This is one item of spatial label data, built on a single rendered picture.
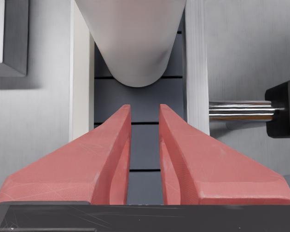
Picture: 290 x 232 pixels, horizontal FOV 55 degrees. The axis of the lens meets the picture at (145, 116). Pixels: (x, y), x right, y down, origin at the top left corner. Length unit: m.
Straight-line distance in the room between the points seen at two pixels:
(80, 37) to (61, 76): 0.09
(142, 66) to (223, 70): 0.15
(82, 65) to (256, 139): 0.18
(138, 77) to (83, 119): 0.05
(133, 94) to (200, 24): 0.09
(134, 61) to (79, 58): 0.06
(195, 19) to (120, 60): 0.05
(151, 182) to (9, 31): 0.18
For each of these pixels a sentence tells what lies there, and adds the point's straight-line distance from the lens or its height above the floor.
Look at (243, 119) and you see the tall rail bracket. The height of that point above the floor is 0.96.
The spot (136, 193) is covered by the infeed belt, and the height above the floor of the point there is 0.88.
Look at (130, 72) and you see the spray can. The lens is 0.18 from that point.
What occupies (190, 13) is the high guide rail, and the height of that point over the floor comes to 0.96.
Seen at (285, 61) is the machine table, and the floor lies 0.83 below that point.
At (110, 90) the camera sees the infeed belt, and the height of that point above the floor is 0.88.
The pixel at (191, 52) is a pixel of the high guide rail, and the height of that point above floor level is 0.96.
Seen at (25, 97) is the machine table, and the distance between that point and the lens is 0.31.
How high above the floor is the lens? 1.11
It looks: 85 degrees down
